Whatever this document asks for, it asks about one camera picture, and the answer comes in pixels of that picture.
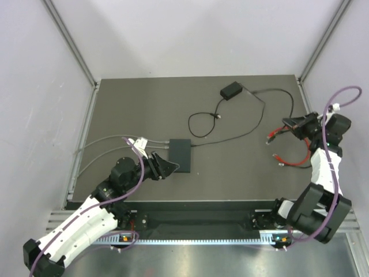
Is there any black power adapter brick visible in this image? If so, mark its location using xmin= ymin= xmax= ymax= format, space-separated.
xmin=220 ymin=81 xmax=243 ymax=101

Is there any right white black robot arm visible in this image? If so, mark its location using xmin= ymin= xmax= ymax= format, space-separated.
xmin=269 ymin=113 xmax=352 ymax=244

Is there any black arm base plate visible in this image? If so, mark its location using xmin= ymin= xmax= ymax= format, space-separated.
xmin=125 ymin=200 xmax=285 ymax=230

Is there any grey slotted cable duct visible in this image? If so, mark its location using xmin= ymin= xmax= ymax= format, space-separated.
xmin=92 ymin=230 xmax=292 ymax=245

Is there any grey ethernet cable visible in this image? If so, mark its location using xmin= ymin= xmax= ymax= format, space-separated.
xmin=74 ymin=134 xmax=171 ymax=155
xmin=75 ymin=144 xmax=171 ymax=178

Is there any black network switch box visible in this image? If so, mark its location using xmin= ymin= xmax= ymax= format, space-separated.
xmin=168 ymin=139 xmax=191 ymax=173

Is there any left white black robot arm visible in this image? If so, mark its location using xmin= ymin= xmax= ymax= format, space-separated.
xmin=23 ymin=152 xmax=179 ymax=276

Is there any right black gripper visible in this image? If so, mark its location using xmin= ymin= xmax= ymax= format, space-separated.
xmin=281 ymin=111 xmax=325 ymax=141

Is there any red ethernet cable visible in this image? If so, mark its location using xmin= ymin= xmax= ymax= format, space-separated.
xmin=267 ymin=126 xmax=314 ymax=167

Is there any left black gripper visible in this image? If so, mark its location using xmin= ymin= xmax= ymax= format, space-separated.
xmin=124 ymin=151 xmax=179 ymax=191

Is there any aluminium frame rail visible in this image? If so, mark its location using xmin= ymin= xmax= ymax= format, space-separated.
xmin=46 ymin=209 xmax=360 ymax=233

